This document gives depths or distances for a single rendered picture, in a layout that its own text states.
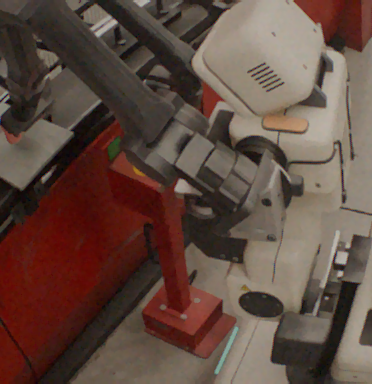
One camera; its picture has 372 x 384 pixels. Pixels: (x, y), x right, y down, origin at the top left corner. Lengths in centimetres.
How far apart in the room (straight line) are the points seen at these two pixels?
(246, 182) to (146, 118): 16
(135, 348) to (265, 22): 146
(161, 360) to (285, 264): 98
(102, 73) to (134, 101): 7
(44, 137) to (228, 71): 54
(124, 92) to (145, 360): 142
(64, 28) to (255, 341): 128
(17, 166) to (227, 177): 56
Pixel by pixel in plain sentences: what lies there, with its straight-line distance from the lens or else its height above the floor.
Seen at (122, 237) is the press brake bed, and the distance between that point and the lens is 200.
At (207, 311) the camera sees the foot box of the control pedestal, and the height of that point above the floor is 12.
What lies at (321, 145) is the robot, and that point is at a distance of 98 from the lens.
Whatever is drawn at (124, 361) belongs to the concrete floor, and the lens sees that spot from 217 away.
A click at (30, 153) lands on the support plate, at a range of 138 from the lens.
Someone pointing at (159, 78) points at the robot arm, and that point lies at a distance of 149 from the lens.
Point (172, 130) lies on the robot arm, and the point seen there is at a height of 127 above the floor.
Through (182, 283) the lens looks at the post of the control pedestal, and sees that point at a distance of 200.
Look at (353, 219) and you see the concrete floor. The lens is 252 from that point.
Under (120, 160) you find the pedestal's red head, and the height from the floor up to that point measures 78.
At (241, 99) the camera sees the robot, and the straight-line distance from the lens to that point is 102.
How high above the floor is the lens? 190
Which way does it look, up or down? 47 degrees down
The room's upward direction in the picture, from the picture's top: 6 degrees counter-clockwise
